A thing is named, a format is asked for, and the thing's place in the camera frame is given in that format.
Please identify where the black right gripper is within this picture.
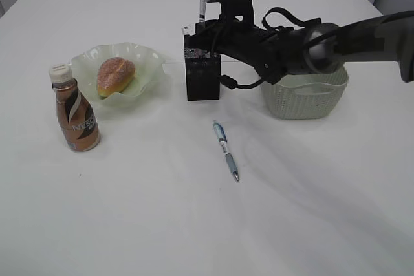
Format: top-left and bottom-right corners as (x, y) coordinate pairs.
(189, 19), (281, 84)

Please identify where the clear plastic ruler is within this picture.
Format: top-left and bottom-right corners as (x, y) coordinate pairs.
(181, 24), (196, 36)

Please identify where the grey patterned pen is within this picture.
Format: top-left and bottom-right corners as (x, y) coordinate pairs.
(199, 0), (207, 23)

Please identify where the sugared bread roll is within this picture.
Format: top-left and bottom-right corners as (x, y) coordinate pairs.
(97, 57), (136, 98)

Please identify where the brown coffee drink bottle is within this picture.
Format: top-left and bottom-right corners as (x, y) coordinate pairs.
(49, 64), (100, 152)

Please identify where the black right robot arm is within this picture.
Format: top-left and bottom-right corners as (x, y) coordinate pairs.
(184, 7), (413, 89)

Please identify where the pale green plastic basket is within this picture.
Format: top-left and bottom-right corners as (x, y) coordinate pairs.
(261, 67), (349, 120)

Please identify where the black mesh pen holder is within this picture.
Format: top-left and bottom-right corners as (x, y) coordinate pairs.
(184, 34), (221, 101)

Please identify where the blue grey pen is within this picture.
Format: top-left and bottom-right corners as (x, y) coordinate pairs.
(213, 120), (240, 182)

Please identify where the pale green wavy plate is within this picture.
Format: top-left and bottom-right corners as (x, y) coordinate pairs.
(69, 42), (164, 106)

